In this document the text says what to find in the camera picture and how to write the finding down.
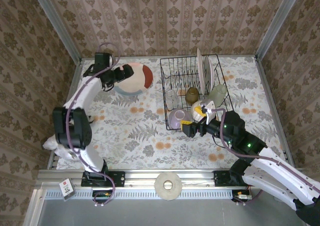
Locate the black wire dish rack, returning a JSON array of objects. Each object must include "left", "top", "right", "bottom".
[{"left": 159, "top": 53, "right": 238, "bottom": 131}]

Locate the aluminium table side rail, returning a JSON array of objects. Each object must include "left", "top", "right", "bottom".
[
  {"left": 254, "top": 57, "right": 295, "bottom": 168},
  {"left": 47, "top": 58, "right": 85, "bottom": 170}
]

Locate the clear glass tumbler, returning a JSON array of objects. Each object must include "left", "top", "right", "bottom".
[{"left": 165, "top": 90, "right": 180, "bottom": 111}]

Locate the lilac ceramic bowl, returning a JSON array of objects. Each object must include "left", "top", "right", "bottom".
[{"left": 167, "top": 108, "right": 192, "bottom": 131}]

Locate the aluminium frame post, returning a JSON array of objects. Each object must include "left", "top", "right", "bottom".
[
  {"left": 27, "top": 0, "right": 83, "bottom": 63},
  {"left": 254, "top": 0, "right": 305, "bottom": 59}
]

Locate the pink red and blue plate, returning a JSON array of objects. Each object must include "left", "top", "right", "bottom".
[{"left": 112, "top": 62, "right": 154, "bottom": 97}]

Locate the clear card box with label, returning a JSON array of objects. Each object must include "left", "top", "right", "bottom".
[{"left": 59, "top": 178, "right": 76, "bottom": 201}]

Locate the grey and white plush dog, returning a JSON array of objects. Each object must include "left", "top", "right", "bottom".
[{"left": 42, "top": 114, "right": 95, "bottom": 161}]

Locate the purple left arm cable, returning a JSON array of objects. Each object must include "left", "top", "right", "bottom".
[{"left": 65, "top": 42, "right": 121, "bottom": 206}]

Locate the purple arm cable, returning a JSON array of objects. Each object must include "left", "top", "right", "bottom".
[
  {"left": 204, "top": 107, "right": 320, "bottom": 206},
  {"left": 65, "top": 42, "right": 121, "bottom": 206}
]

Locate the small connector with wires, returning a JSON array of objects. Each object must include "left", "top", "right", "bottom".
[
  {"left": 231, "top": 188, "right": 253, "bottom": 206},
  {"left": 91, "top": 189, "right": 118, "bottom": 208}
]

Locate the white slotted cable duct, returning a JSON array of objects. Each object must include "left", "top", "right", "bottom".
[{"left": 44, "top": 188, "right": 236, "bottom": 200}]

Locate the amber glass cup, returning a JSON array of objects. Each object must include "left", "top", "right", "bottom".
[{"left": 185, "top": 87, "right": 200, "bottom": 105}]

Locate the frosted green cup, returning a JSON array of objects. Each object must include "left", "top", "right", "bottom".
[{"left": 208, "top": 84, "right": 228, "bottom": 106}]

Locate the grey tape roll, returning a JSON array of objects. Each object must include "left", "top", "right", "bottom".
[{"left": 154, "top": 172, "right": 183, "bottom": 201}]

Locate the floral patterned tablecloth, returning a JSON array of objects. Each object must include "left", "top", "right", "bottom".
[{"left": 56, "top": 57, "right": 288, "bottom": 170}]

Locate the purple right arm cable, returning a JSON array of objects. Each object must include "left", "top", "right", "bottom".
[{"left": 204, "top": 107, "right": 320, "bottom": 206}]

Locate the white plate with green rim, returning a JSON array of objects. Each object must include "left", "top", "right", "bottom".
[{"left": 202, "top": 56, "right": 216, "bottom": 93}]

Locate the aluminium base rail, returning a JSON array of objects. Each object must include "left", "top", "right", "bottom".
[{"left": 36, "top": 168, "right": 306, "bottom": 189}]

